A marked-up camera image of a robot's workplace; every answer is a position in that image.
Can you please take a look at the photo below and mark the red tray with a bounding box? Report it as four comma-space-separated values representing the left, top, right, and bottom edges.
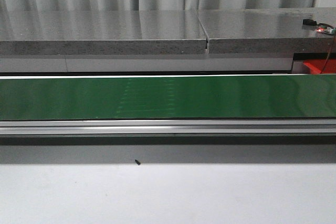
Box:
303, 59, 336, 74

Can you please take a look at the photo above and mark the small green circuit board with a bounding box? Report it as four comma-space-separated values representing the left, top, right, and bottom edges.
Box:
302, 19, 335, 35

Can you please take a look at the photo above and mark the red black wire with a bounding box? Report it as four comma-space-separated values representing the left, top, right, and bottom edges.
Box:
320, 34, 336, 74

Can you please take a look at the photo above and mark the aluminium conveyor frame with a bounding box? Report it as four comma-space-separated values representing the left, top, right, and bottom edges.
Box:
1, 74, 335, 135

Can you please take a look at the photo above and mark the grey stone bench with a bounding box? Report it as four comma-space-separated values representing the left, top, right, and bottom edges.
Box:
1, 7, 335, 75

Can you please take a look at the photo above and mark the green conveyor belt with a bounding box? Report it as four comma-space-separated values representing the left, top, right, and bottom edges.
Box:
1, 74, 335, 121

